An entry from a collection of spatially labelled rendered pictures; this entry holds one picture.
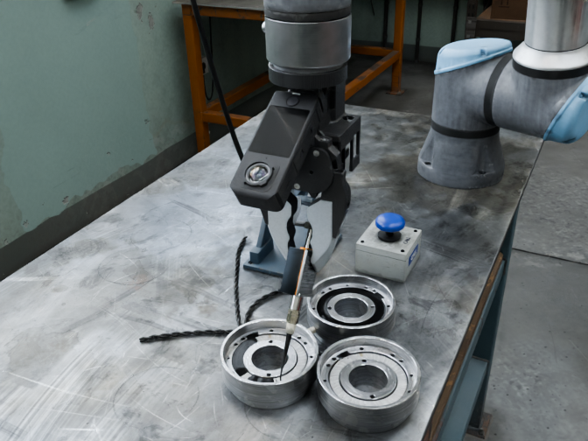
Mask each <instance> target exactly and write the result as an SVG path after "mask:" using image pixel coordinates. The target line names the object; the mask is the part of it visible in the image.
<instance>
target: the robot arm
mask: <svg viewBox="0 0 588 441"><path fill-rule="evenodd" d="M263 5H264V15H265V22H263V24H262V31H263V32H265V38H266V58H267V60H268V61H269V80H270V81H271V82H272V83H273V84H275V85H278V86H280V87H284V88H288V92H284V91H276V92H275V93H274V94H273V96H272V98H271V100H270V102H269V105H268V107H267V109H266V111H265V113H264V115H263V117H262V120H261V121H260V123H259V125H258V127H257V129H256V131H255V134H254V135H253V138H252V140H251V142H250V144H249V146H248V148H247V150H246V152H245V154H244V156H243V158H242V160H241V162H240V164H239V167H238V169H237V171H236V173H235V175H234V177H233V179H232V181H231V183H230V188H231V189H232V191H233V193H234V195H235V197H236V198H237V200H238V201H239V203H240V205H242V206H246V207H253V208H258V209H260V210H261V212H262V217H263V219H264V222H265V224H267V225H268V228H269V231H270V233H271V236H272V238H273V240H274V242H275V243H276V245H277V247H278V248H279V250H280V252H281V253H282V255H283V257H284V258H285V260H287V255H288V251H289V247H293V248H295V247H296V245H295V242H294V236H295V233H296V229H295V226H294V224H295V222H296V220H297V218H298V216H299V213H300V208H301V198H300V197H296V196H295V195H294V190H298V191H302V192H308V193H309V194H310V195H311V197H312V198H314V199H315V198H316V197H317V196H318V195H319V194H320V193H321V197H319V198H317V199H315V200H314V201H313V202H312V203H311V204H310V205H309V206H308V208H307V219H308V221H309V222H310V224H311V227H312V237H311V240H310V244H311V248H312V253H311V259H310V263H311V266H312V267H313V269H314V271H315V272H320V271H321V270H322V268H323V267H324V266H325V265H326V263H327V262H328V260H329V259H330V257H331V255H332V253H333V250H334V248H335V245H336V243H337V240H338V238H339V236H340V229H341V226H342V224H343V222H344V219H345V217H346V215H347V211H348V208H349V206H350V201H351V188H350V185H349V184H348V183H347V181H346V174H347V171H346V170H345V168H346V158H347V157H348V156H349V147H346V146H347V145H348V144H349V143H350V162H349V171H350V172H352V171H353V170H354V169H355V167H356V166H357V165H358V164H359V163H360V144H361V115H351V114H347V113H346V112H345V92H346V79H347V61H348V60H349V59H350V56H351V27H352V13H351V0H263ZM512 51H513V47H512V43H511V42H510V41H509V40H506V39H502V38H475V39H467V40H461V41H457V42H453V43H450V44H448V45H445V46H444V47H442V48H441V50H440V51H439V53H438V55H437V66H436V70H435V71H434V74H435V84H434V94H433V104H432V114H431V125H430V132H429V134H428V136H427V137H426V140H425V142H424V144H423V148H422V149H421V151H420V153H419V156H418V162H417V171H418V173H419V174H420V175H421V176H422V177H423V178H424V179H426V180H428V181H430V182H431V183H433V184H436V185H439V186H444V187H449V188H454V189H480V188H485V187H489V186H493V185H495V184H497V183H499V182H500V181H501V180H502V178H503V174H504V169H505V161H504V157H503V152H502V148H501V140H500V128H503V129H506V130H512V131H516V132H519V133H522V134H526V135H530V136H533V137H539V138H542V139H543V140H544V141H549V140H550V141H554V142H558V143H562V144H571V143H574V142H576V141H577V140H578V139H579V138H581V137H582V136H583V135H584V134H585V132H586V131H587V130H588V0H528V9H527V20H526V31H525V40H524V41H523V42H522V43H521V44H520V45H518V46H517V47H516V48H515V49H514V52H513V53H511V52H512ZM348 119H349V120H352V121H351V122H349V121H348ZM355 134H356V154H355V155H354V135H355Z"/></svg>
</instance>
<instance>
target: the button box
mask: <svg viewBox="0 0 588 441"><path fill-rule="evenodd" d="M421 236H422V230H420V229H415V228H412V227H404V229H402V230H400V231H398V232H394V235H393V236H386V235H385V232H384V231H381V230H380V229H379V228H377V227H376V226H375V220H374V221H373V222H372V223H371V225H370V226H369V227H368V229H367V230H366V231H365V233H364V234H363V235H362V236H361V238H360V239H359V240H358V241H357V242H356V252H355V271H359V272H362V273H366V274H369V275H373V276H376V277H382V278H386V279H389V280H393V281H397V282H400V283H404V282H405V280H406V279H407V277H408V275H409V274H410V272H411V271H412V269H413V267H414V266H415V264H416V262H417V260H418V258H419V256H420V246H421Z"/></svg>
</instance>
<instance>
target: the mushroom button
mask: <svg viewBox="0 0 588 441"><path fill-rule="evenodd" d="M375 226H376V227H377V228H379V229H380V230H381V231H384V232H385V235H386V236H393V235H394V232H398V231H400V230H402V229H404V227H405V220H404V218H403V217H402V216H401V215H399V214H397V213H382V214H380V215H378V216H377V218H376V219H375Z"/></svg>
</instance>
